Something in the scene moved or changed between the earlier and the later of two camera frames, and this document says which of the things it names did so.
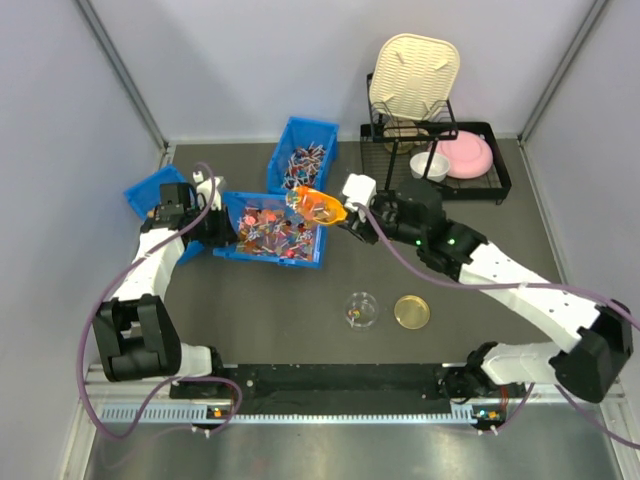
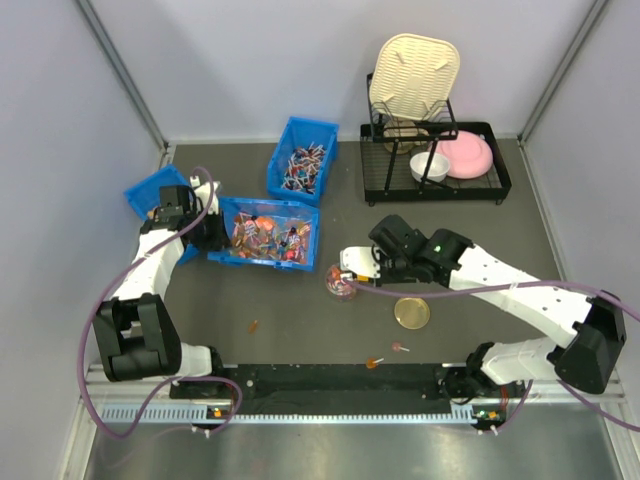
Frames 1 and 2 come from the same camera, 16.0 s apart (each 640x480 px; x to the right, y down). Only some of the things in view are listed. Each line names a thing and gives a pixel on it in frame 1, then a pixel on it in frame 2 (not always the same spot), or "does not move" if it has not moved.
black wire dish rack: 462,158 does not move
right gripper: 357,228 -> 382,265
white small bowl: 438,167 does not move
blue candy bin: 144,196 does not move
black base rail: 338,389 does not move
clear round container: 361,311 -> 340,286
